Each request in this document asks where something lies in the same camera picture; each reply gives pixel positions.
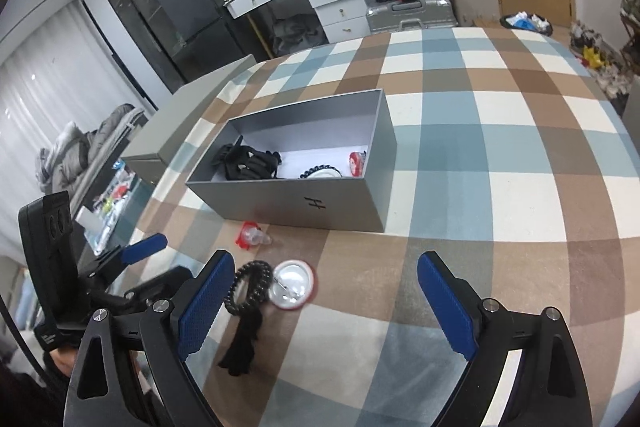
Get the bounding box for grey padded jacket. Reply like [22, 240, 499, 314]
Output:
[37, 103, 151, 194]

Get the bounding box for checked blanket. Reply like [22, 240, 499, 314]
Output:
[127, 26, 640, 427]

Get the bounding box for person's left hand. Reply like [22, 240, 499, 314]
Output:
[46, 348, 77, 377]

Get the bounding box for grey cardboard box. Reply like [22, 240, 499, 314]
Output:
[185, 88, 399, 233]

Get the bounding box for pile of yellow white items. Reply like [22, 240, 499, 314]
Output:
[569, 21, 627, 80]

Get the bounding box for dark glass cabinet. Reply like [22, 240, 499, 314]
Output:
[92, 0, 202, 94]

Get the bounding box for black spiral hair tie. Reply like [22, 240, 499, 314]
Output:
[223, 260, 275, 314]

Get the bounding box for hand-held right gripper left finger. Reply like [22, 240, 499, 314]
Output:
[64, 249, 236, 427]

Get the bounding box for wooden shoe rack with shoes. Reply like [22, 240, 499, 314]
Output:
[609, 0, 640, 100]

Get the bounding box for white curtain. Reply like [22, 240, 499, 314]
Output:
[0, 0, 157, 260]

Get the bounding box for dark grey fridge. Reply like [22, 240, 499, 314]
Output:
[147, 0, 242, 84]

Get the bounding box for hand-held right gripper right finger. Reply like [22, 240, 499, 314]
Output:
[416, 250, 594, 427]

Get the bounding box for red clear hair clip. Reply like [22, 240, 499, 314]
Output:
[234, 220, 274, 251]

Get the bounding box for small red white hair accessory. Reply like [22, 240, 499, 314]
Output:
[348, 150, 370, 178]

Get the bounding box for grey cloth bundle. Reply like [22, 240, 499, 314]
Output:
[272, 14, 327, 53]

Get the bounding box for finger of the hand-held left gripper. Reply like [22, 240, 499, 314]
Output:
[81, 233, 169, 294]
[124, 266, 194, 304]

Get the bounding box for silver suitcase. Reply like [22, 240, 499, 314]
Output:
[365, 0, 459, 37]

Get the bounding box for dark bead bracelet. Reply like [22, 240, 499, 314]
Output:
[299, 164, 347, 180]

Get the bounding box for pile of floor clutter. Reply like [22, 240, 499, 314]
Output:
[75, 159, 151, 254]

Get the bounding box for black gloves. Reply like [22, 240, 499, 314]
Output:
[210, 136, 262, 182]

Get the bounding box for grey bedside cabinet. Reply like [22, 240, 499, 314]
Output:
[121, 55, 256, 186]

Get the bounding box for black cable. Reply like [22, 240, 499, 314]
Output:
[0, 294, 67, 427]

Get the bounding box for black trash bag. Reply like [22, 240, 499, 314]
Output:
[499, 10, 554, 38]

